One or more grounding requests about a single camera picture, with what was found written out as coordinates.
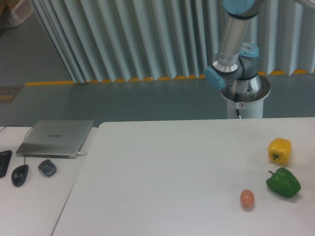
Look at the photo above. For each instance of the cardboard box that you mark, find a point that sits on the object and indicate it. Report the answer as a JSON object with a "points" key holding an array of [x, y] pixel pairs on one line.
{"points": [[14, 12]]}

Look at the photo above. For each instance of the black keyboard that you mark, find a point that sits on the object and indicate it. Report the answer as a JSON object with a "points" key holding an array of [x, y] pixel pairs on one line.
{"points": [[5, 157]]}

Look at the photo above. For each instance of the small dark grey tray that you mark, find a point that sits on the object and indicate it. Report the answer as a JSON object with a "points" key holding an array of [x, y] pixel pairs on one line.
{"points": [[47, 167]]}

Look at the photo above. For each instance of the silver closed laptop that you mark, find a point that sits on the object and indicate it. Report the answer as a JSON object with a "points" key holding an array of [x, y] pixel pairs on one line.
{"points": [[55, 138]]}

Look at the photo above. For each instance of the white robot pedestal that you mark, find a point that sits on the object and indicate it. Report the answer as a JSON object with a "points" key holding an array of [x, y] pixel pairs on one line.
{"points": [[253, 108]]}

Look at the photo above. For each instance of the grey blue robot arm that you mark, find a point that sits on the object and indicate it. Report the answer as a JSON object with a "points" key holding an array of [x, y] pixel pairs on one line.
{"points": [[233, 49]]}

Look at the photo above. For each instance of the yellow bell pepper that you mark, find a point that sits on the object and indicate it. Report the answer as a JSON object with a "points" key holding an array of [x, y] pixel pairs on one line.
{"points": [[279, 151]]}

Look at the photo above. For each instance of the green bell pepper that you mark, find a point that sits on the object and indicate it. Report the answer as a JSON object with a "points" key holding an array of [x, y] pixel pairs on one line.
{"points": [[283, 182]]}

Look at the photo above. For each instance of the black computer mouse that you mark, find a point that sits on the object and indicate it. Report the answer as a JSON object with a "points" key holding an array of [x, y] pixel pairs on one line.
{"points": [[19, 175]]}

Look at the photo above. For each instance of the folding partition screen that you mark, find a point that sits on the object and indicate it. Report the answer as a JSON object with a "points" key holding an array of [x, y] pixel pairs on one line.
{"points": [[126, 39]]}

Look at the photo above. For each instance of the brown egg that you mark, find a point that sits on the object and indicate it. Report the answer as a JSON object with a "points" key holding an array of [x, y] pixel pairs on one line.
{"points": [[247, 198]]}

